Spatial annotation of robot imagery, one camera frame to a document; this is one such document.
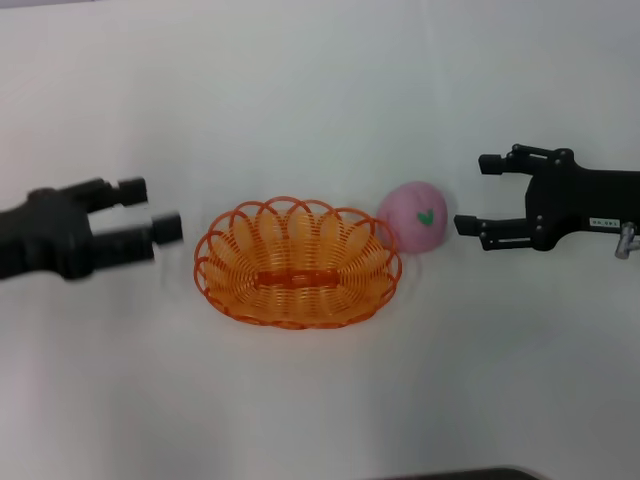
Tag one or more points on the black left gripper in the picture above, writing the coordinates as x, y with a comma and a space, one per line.
45, 235

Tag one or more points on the orange woven plastic basket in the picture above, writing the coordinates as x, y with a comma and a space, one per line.
300, 280

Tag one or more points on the pink toy peach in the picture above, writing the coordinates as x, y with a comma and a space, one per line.
415, 237

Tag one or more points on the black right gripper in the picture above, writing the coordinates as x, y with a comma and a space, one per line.
580, 200

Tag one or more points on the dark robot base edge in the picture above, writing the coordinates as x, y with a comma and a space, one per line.
470, 475

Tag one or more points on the metal plug connector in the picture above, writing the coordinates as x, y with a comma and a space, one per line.
625, 242

